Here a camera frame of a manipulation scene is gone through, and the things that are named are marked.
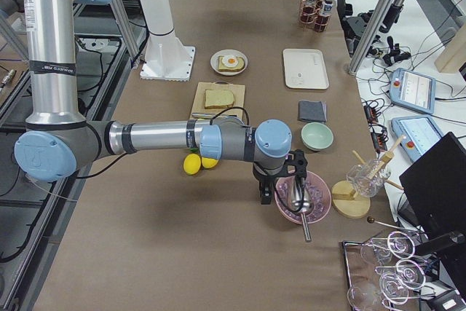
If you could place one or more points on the yellow lemon left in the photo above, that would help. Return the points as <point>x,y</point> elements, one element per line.
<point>192,164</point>

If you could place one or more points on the white round plate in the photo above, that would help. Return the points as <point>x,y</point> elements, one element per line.
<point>214,61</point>

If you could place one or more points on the cream rabbit tray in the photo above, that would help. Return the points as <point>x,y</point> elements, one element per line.
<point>305,69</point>

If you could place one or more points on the metal tray with glasses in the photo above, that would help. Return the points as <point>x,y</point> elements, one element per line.
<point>384,272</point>

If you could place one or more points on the fried egg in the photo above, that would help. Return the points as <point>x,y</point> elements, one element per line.
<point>229,61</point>

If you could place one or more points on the black monitor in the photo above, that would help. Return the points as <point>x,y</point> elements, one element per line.
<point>435,187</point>

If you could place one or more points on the plain bread slice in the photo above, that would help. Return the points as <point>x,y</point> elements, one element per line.
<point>218,99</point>

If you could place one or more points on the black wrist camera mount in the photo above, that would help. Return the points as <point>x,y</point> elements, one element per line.
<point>296,165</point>

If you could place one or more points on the aluminium frame post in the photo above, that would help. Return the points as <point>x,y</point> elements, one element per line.
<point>372,28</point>

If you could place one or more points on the bread slice with egg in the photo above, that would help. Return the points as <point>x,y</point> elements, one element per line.
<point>239,67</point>

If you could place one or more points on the clear glass mug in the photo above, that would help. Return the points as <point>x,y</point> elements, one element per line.
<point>367,179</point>

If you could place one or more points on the yellow lemon right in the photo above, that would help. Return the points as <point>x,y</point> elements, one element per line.
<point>208,163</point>

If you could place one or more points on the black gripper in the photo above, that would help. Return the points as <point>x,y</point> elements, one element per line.
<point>263,182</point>

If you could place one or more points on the grey folded cloth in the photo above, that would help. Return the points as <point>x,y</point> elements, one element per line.
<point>312,111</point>

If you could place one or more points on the yellow lemon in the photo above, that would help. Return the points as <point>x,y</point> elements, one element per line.
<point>208,163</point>
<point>192,164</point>

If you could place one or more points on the tea bottle three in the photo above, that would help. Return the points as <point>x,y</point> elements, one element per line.
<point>323,15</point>

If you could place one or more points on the mint green bowl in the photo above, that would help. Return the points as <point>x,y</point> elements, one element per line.
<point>316,136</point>

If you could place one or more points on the pink bowl with ice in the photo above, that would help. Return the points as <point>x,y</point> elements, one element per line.
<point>320,197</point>

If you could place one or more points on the tea bottle one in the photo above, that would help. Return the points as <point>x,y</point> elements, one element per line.
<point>308,8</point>

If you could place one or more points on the copper wire bottle rack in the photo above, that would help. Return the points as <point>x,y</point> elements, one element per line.
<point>307,22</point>

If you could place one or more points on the blue teach pendant near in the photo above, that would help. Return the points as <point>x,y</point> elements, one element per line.
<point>421,133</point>

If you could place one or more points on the wooden cutting board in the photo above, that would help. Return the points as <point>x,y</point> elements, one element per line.
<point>198,105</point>

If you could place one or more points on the blue teach pendant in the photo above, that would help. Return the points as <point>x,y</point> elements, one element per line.
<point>412,90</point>
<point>421,133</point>

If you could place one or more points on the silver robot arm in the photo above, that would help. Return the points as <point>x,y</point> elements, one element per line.
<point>59,140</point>

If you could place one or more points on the blue teach pendant far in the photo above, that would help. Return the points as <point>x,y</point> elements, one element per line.
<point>412,90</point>

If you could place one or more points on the metal scoop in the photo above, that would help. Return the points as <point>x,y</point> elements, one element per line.
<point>299,202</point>

